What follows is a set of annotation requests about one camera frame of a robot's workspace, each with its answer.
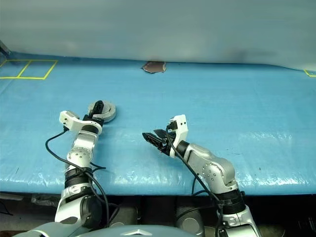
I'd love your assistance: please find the grey rounded cylinder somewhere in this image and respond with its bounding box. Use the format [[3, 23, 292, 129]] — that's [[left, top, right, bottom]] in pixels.
[[108, 204, 139, 228], [175, 205, 206, 231]]

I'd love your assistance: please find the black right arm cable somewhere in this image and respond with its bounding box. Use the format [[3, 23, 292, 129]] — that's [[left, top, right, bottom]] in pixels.
[[166, 125, 226, 237]]

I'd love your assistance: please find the grey robot chest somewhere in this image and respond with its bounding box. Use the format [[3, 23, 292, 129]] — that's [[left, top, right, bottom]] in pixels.
[[24, 222, 198, 237]]

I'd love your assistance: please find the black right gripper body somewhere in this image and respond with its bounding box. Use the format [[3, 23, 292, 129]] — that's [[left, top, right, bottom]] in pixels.
[[160, 120, 179, 156]]

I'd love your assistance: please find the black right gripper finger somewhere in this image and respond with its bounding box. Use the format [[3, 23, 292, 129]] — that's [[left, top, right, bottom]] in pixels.
[[142, 132, 166, 152], [153, 128, 169, 139]]

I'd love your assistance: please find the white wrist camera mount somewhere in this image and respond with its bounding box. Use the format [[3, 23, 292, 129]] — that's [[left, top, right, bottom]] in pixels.
[[58, 111, 103, 134], [168, 114, 190, 159]]

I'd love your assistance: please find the dark metal bar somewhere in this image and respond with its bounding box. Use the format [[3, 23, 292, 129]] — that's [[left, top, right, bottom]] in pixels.
[[0, 40, 11, 56]]

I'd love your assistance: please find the blue foam table cover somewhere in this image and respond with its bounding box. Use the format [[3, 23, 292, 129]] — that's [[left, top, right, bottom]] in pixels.
[[0, 51, 316, 197]]

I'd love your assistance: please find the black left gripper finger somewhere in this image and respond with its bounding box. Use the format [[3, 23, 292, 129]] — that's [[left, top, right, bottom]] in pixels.
[[87, 99, 104, 116]]

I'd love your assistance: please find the round ribbed motor cover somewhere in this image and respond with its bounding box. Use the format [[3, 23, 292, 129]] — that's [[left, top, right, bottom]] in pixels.
[[88, 100, 117, 119]]

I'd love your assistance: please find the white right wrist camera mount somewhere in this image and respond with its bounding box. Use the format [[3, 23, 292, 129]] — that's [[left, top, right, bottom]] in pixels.
[[168, 114, 190, 159]]

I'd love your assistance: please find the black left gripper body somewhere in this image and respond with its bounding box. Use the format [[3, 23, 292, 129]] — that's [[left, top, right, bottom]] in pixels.
[[82, 112, 105, 126]]

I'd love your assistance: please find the yellow tape double square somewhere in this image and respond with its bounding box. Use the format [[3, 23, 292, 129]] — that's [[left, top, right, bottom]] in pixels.
[[0, 59, 59, 80]]

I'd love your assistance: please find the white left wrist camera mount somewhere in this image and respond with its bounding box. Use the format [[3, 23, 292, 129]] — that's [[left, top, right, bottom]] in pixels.
[[58, 111, 103, 134]]

